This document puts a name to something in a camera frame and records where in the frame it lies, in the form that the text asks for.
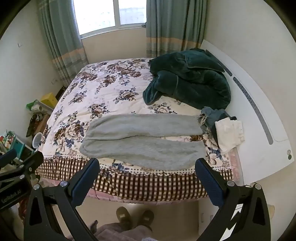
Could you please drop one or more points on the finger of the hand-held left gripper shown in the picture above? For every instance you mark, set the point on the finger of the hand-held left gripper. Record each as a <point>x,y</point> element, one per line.
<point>8,157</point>
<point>30,162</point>

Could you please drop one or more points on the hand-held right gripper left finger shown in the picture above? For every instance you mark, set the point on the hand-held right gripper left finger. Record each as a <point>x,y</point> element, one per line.
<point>85,182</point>

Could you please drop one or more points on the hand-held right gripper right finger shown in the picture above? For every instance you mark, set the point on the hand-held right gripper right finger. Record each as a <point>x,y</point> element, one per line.
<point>208,183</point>

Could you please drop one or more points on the fluffy grey fleece blanket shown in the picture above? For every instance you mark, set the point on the fluffy grey fleece blanket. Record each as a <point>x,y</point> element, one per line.
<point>143,139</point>

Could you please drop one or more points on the colourful printed box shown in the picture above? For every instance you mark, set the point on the colourful printed box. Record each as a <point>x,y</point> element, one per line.
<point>8,140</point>

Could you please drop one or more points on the small white round fan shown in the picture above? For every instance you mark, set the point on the small white round fan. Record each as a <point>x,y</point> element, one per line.
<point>38,141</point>

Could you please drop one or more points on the olive slipper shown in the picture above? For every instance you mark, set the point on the olive slipper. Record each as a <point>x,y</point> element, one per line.
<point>123,216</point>
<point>145,219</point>

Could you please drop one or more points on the white folded cloth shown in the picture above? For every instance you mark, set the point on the white folded cloth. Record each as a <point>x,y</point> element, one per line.
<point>230,134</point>

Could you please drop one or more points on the green and white box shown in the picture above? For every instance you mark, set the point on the green and white box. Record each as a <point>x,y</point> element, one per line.
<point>34,105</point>

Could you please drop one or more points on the yellow box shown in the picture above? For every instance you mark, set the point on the yellow box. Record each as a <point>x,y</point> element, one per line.
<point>49,99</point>

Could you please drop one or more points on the blue-grey crumpled garment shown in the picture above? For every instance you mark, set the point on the blue-grey crumpled garment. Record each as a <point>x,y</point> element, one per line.
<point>211,117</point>

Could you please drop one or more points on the white headboard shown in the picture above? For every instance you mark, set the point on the white headboard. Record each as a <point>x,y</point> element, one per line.
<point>254,104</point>

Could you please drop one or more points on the dark green fleece blanket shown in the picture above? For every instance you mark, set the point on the dark green fleece blanket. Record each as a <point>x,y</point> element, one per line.
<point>194,81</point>

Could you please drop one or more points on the teal curtain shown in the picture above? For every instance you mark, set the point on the teal curtain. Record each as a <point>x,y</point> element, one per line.
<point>175,25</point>
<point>61,39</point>

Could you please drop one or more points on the window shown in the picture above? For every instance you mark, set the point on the window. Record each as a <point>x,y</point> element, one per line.
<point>108,16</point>

